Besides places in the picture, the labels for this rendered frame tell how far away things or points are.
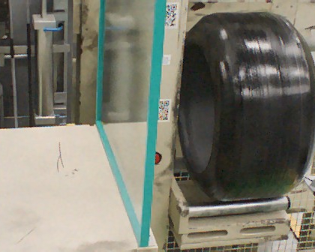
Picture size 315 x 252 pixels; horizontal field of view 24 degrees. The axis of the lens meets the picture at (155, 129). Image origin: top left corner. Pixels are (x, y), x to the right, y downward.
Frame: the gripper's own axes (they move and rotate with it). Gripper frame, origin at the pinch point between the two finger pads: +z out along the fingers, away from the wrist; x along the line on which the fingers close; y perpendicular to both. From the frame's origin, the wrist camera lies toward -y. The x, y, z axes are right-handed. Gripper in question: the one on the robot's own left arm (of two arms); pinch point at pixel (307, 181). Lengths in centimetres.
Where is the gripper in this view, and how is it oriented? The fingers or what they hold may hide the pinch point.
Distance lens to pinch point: 229.7
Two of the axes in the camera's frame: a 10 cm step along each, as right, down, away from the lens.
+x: -6.1, 6.1, -5.1
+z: -7.9, -4.3, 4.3
